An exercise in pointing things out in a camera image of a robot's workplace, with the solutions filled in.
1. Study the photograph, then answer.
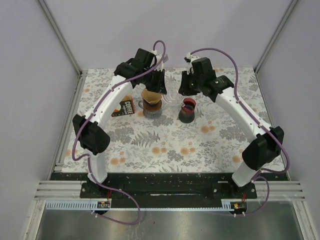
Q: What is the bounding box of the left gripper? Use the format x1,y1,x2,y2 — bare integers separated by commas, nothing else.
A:
142,67,167,95

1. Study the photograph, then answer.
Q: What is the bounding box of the brown paper coffee filter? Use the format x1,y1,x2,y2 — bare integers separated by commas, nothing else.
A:
141,88,162,105

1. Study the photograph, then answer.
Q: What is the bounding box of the clear plastic dripper cone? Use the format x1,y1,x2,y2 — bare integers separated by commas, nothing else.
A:
162,77,184,106

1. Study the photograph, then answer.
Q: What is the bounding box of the wooden dripper ring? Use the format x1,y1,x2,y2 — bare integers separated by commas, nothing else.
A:
142,101,162,113

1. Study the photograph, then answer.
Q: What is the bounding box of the dark grey red-rimmed cup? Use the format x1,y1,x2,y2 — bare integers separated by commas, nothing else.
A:
178,97,196,124

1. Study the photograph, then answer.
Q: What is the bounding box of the grey glass carafe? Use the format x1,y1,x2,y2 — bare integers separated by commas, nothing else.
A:
138,100,162,119

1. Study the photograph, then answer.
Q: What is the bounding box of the orange coffee filter box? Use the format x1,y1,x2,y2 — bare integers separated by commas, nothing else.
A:
111,93,136,117

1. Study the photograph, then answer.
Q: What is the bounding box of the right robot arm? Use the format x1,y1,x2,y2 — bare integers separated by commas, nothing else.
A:
178,54,284,198

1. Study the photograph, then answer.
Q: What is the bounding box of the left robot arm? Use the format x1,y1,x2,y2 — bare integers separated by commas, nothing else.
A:
72,48,167,198

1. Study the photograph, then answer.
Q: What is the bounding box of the floral patterned table mat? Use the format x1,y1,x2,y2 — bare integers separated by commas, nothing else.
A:
61,67,270,173

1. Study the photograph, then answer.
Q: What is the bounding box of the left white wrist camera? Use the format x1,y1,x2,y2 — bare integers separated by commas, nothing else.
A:
150,50,169,72

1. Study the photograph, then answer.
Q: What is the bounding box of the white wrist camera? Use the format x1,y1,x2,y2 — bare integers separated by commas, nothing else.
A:
184,52,200,75
150,50,169,72

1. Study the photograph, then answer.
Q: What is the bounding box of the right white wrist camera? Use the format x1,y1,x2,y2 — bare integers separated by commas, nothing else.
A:
184,52,200,75

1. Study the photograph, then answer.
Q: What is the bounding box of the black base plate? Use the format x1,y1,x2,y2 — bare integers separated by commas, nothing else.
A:
81,173,257,200

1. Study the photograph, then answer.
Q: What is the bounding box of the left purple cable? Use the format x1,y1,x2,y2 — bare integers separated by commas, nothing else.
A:
71,40,142,225

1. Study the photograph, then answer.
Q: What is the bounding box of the aluminium frame rail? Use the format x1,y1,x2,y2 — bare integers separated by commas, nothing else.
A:
37,0,83,76

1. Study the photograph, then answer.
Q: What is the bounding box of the white slotted cable duct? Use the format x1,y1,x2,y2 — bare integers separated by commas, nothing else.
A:
45,200,111,211

